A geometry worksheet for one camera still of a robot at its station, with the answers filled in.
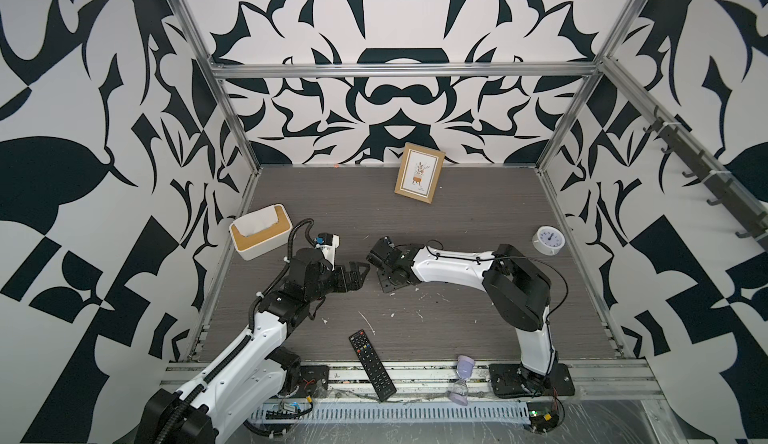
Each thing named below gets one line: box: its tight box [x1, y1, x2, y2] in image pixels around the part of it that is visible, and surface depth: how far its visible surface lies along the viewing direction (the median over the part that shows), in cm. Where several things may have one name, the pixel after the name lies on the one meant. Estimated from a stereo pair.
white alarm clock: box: [532, 225, 566, 256], surface depth 99 cm
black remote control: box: [348, 329, 397, 402], surface depth 77 cm
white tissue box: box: [229, 204, 293, 261], surface depth 97 cm
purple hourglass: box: [448, 355, 475, 406], surface depth 75 cm
